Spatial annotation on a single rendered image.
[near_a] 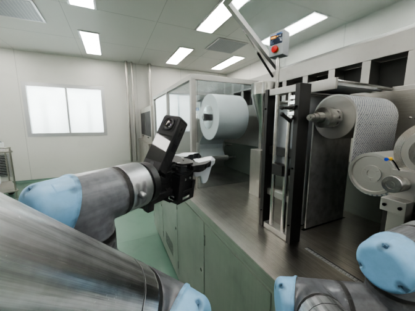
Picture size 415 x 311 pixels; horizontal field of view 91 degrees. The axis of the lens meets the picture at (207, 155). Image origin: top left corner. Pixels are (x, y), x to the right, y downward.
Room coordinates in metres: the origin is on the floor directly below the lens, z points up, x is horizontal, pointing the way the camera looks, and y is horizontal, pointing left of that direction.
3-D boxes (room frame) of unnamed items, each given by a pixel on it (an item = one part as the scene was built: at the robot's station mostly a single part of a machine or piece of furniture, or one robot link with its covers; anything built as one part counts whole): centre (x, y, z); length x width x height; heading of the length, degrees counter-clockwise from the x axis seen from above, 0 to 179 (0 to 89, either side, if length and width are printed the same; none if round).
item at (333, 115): (0.68, -0.39, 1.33); 0.06 x 0.06 x 0.06; 25
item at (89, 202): (0.25, 0.17, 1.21); 0.11 x 0.08 x 0.09; 148
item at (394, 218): (0.47, -0.47, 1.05); 0.06 x 0.05 x 0.31; 115
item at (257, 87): (1.16, -0.31, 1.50); 0.14 x 0.14 x 0.06
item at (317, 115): (0.65, -0.34, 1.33); 0.06 x 0.03 x 0.03; 115
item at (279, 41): (0.97, -0.31, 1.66); 0.07 x 0.07 x 0.10; 43
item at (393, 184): (0.46, -0.43, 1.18); 0.04 x 0.02 x 0.04; 25
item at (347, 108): (0.74, -0.53, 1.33); 0.25 x 0.14 x 0.14; 115
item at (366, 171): (0.62, -0.58, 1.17); 0.26 x 0.12 x 0.12; 115
